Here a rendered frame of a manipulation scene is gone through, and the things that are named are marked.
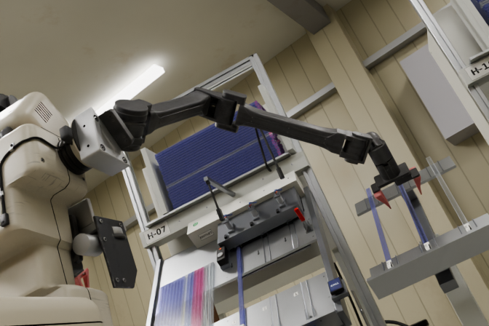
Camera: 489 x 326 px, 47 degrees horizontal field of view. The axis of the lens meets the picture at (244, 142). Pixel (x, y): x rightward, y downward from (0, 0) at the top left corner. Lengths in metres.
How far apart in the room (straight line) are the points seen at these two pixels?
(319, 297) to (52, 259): 0.87
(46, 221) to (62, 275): 0.11
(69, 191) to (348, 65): 4.18
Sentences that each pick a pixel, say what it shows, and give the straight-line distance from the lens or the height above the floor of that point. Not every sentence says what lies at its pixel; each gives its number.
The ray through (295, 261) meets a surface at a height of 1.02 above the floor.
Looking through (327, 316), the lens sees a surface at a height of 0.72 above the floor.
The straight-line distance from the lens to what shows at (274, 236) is 2.10.
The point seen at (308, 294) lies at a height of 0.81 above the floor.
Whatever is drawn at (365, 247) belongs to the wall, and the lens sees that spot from 5.12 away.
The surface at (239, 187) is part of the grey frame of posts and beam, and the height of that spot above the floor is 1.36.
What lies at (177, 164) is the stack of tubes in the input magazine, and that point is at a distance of 2.42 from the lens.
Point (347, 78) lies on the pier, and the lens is 5.17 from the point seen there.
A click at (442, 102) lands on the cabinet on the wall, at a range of 4.73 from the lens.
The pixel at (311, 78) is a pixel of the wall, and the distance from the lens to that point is 5.56.
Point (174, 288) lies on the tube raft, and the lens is 2.19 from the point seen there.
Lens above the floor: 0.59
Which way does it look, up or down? 23 degrees up
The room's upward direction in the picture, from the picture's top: 23 degrees counter-clockwise
